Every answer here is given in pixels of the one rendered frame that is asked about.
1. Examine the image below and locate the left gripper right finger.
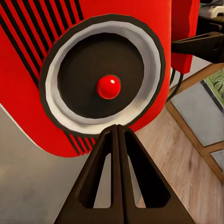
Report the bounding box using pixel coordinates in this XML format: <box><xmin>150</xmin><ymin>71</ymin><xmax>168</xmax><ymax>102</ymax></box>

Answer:
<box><xmin>117</xmin><ymin>124</ymin><xmax>196</xmax><ymax>224</ymax></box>

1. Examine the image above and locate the radio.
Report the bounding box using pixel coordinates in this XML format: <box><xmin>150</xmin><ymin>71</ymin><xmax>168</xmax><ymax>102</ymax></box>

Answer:
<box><xmin>0</xmin><ymin>0</ymin><xmax>201</xmax><ymax>157</ymax></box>

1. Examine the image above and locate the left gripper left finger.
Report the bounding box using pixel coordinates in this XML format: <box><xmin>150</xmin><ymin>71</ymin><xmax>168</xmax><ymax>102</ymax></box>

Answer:
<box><xmin>54</xmin><ymin>124</ymin><xmax>124</xmax><ymax>224</ymax></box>

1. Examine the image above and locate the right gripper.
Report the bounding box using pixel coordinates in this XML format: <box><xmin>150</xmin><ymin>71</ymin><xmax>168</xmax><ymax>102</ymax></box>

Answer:
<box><xmin>171</xmin><ymin>14</ymin><xmax>224</xmax><ymax>64</ymax></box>

